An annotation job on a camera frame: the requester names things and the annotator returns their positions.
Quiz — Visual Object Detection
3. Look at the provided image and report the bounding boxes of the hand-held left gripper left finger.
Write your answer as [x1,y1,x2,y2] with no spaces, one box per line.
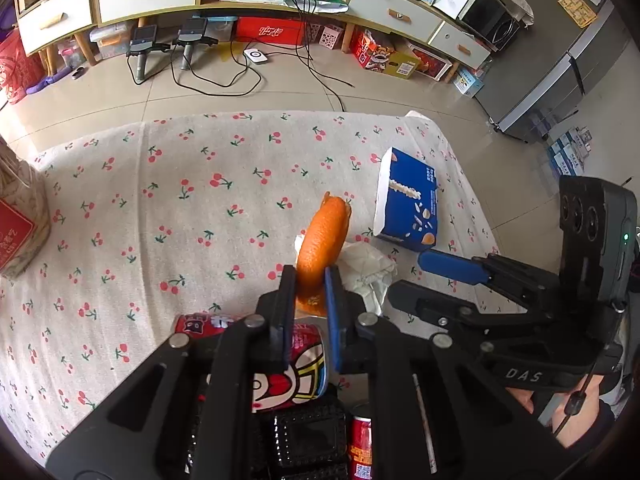
[44,264,298,480]

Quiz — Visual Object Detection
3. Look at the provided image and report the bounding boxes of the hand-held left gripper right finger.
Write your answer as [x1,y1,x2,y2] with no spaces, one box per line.
[324,265,576,480]

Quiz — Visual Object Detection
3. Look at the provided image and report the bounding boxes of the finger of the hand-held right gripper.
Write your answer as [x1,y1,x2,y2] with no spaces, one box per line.
[387,280,566,357]
[417,249,563,306]

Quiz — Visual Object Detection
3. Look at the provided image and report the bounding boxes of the white tissue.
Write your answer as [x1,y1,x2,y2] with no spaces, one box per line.
[294,232,398,316]

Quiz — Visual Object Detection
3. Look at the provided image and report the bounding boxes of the orange peel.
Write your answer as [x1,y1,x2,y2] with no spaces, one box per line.
[295,191,352,318]

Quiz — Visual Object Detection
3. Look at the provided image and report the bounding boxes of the person's right forearm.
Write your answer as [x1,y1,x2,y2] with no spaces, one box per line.
[597,395,623,436]

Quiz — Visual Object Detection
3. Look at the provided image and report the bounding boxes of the person's right hand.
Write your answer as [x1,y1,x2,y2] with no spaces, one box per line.
[505,375,616,451]

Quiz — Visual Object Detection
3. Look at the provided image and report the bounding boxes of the crushed cartoon print can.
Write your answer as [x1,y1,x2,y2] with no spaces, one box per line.
[172,312,331,411]

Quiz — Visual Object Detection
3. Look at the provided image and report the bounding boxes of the blue snack box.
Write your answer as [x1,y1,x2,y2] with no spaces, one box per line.
[372,147,441,253]

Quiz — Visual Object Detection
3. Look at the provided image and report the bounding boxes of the stack of blue white cartons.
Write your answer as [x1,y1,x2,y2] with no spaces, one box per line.
[545,125,596,178]

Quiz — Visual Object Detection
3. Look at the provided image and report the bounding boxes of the black box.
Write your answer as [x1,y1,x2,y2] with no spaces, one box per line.
[260,395,351,480]

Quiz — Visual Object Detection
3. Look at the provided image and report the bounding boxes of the red soda can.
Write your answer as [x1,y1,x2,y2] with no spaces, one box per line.
[347,400,376,480]

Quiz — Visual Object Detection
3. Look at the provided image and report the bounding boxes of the cherry print tablecloth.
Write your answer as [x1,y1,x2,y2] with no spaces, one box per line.
[0,110,506,480]

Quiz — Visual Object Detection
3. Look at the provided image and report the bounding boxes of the grey refrigerator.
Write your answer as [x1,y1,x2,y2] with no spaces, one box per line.
[475,0,621,143]

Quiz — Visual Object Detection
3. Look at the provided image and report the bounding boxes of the blue white box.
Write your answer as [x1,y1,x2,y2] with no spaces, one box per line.
[452,67,486,98]

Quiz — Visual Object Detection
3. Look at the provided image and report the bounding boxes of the red snack carton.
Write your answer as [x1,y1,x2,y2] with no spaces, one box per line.
[349,27,421,81]

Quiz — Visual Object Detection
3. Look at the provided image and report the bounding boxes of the black microwave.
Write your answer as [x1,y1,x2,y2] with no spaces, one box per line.
[460,0,518,53]

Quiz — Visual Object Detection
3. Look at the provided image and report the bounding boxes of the yellow paper note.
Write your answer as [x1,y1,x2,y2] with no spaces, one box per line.
[557,0,598,28]

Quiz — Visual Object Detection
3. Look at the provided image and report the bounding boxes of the red flat box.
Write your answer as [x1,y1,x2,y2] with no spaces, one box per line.
[235,16,308,43]

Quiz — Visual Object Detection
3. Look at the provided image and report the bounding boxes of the canister with red label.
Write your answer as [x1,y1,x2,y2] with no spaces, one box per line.
[0,135,53,278]

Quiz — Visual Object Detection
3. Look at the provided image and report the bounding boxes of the wooden TV cabinet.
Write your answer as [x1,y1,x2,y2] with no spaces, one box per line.
[12,0,493,71]

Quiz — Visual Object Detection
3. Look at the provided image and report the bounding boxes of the clear storage box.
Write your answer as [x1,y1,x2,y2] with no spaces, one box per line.
[89,24,135,60]

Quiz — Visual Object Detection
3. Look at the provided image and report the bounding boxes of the purple plastic item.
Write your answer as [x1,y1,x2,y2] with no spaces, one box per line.
[26,67,78,96]

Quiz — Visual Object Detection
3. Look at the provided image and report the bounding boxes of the red gift bag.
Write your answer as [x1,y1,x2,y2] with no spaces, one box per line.
[0,30,46,106]

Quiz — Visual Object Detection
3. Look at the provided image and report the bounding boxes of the purple cloth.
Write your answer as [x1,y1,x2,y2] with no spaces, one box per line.
[0,7,18,43]

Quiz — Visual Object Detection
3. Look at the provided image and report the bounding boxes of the black cable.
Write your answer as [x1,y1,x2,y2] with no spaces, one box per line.
[285,0,353,111]
[170,35,275,97]

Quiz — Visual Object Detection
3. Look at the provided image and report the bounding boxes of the grey handle device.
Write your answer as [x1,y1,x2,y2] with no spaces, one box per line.
[127,25,171,83]
[172,17,221,71]

